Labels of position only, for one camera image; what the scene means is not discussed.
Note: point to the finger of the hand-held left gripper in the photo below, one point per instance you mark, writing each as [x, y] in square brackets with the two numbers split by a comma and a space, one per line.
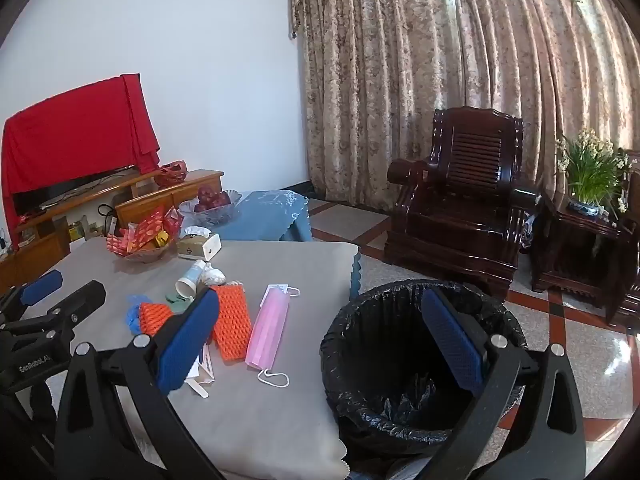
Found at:
[82, 297]
[42, 284]

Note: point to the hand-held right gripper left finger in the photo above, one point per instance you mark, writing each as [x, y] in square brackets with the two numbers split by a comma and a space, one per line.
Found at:
[190, 340]

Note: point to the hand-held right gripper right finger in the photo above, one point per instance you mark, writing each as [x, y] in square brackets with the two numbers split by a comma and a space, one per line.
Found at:
[455, 340]

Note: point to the white paper wrapper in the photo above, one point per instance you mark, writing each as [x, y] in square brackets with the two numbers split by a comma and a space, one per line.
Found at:
[204, 360]

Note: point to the green rubber glove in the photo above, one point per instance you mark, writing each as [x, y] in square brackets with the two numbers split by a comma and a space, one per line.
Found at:
[171, 300]
[186, 304]

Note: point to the small orange foam net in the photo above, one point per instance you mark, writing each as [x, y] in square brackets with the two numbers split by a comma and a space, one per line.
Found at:
[155, 317]

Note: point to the large orange foam net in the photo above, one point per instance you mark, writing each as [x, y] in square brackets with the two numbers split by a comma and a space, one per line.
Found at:
[232, 325]

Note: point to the wooden ice cream stick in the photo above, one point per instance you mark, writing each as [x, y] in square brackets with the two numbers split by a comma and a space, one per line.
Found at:
[197, 389]

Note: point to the blue plastic cover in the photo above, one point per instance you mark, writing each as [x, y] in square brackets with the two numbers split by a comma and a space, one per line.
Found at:
[134, 317]

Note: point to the trash bin with black bag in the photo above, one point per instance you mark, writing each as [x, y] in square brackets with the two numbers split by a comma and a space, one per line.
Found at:
[380, 320]

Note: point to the pink face mask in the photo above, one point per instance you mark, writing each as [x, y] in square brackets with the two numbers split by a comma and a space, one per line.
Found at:
[270, 330]

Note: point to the white paper cup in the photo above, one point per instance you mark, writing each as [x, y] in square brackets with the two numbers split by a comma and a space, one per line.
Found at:
[189, 280]

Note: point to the small green box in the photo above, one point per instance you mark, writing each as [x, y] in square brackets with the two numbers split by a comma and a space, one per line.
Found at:
[76, 231]

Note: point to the large crumpled white tissue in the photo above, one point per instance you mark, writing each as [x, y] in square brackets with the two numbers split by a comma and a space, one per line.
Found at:
[214, 275]

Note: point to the brown glass snack bowl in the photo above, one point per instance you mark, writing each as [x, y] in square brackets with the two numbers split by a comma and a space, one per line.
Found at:
[147, 256]

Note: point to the bowl of red snack packets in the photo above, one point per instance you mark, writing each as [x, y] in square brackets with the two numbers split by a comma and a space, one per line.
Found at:
[135, 235]

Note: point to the black television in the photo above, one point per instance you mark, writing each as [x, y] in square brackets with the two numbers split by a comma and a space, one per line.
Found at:
[50, 192]

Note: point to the beige tissue box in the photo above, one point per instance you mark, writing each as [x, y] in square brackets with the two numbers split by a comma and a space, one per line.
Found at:
[200, 248]

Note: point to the yellow snack packet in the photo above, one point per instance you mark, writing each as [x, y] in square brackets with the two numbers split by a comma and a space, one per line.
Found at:
[160, 238]

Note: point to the wooden television cabinet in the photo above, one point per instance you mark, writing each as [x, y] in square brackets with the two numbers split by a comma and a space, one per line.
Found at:
[150, 200]

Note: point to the grey tablecloth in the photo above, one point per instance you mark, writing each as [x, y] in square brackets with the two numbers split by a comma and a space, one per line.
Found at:
[280, 425]

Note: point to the glass fruit bowl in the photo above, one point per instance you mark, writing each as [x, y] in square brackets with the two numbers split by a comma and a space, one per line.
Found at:
[215, 216]

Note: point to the dark wooden armchair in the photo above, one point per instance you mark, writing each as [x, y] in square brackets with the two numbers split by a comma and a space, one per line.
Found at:
[465, 210]
[630, 305]

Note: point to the red apple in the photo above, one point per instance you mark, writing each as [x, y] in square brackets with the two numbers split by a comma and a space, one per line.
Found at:
[206, 194]
[201, 206]
[223, 199]

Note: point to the dark wooden side table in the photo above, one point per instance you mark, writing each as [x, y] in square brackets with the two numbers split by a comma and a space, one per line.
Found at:
[565, 250]

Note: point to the blue tablecloth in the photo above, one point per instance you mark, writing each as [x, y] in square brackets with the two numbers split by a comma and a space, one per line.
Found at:
[270, 215]

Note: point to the red woven basket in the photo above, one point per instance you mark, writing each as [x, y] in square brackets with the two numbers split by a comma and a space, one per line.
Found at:
[170, 175]

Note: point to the red cloth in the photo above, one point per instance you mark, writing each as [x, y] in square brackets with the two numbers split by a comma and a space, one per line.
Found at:
[75, 130]

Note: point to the potted white flower plant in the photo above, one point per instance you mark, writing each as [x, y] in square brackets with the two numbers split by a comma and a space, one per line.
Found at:
[592, 170]

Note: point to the beige patterned curtain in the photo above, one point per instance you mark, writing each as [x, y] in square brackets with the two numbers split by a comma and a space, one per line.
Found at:
[400, 60]

